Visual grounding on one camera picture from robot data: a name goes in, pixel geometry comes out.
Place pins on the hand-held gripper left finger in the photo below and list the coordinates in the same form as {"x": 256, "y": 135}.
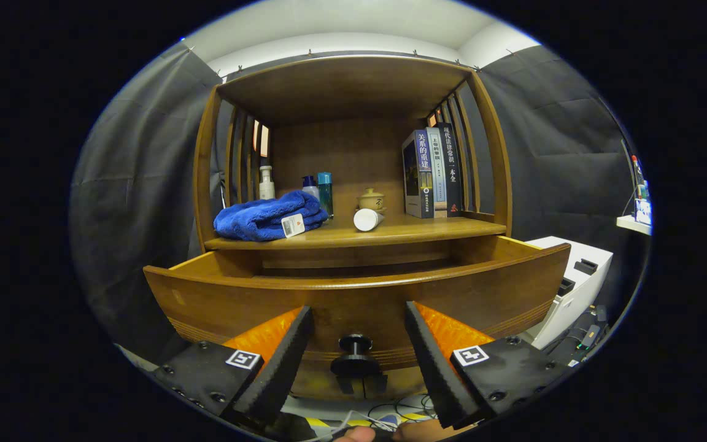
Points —
{"x": 280, "y": 374}

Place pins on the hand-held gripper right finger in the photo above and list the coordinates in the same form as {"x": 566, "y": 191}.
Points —
{"x": 433, "y": 368}

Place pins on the wooden drawer with black knob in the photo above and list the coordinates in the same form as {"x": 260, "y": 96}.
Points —
{"x": 353, "y": 307}

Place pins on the white tube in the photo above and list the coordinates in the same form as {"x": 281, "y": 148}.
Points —
{"x": 366, "y": 219}

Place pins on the wooden countertop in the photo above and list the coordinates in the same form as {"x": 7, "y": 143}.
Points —
{"x": 402, "y": 230}

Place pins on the wooden cabinet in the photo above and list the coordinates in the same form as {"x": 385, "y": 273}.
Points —
{"x": 341, "y": 86}

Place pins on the black computer tower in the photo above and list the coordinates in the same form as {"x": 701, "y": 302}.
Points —
{"x": 580, "y": 337}

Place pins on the blue towel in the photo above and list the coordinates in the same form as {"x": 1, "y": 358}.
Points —
{"x": 255, "y": 218}

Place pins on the white appliance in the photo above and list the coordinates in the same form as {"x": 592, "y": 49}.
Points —
{"x": 574, "y": 276}

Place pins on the beige lidded teacup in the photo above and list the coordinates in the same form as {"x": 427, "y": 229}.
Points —
{"x": 372, "y": 199}

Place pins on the teal bottle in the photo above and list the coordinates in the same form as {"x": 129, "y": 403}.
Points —
{"x": 325, "y": 193}

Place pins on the white pump bottle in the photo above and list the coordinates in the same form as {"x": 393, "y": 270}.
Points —
{"x": 266, "y": 187}

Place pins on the book with pale spine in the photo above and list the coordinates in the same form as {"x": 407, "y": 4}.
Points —
{"x": 438, "y": 178}

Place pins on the thick book with blue spine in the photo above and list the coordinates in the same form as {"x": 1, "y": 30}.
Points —
{"x": 415, "y": 178}

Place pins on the white bottle with blue cap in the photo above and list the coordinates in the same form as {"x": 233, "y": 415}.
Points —
{"x": 309, "y": 184}

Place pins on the book with black spine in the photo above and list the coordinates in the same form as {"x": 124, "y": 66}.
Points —
{"x": 450, "y": 166}

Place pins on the black backdrop cloth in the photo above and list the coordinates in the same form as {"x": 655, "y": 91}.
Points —
{"x": 145, "y": 184}

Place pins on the white side table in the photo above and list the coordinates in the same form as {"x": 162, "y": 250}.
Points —
{"x": 629, "y": 223}

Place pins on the clear bottle with red cap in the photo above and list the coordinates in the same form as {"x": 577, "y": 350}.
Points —
{"x": 637, "y": 178}

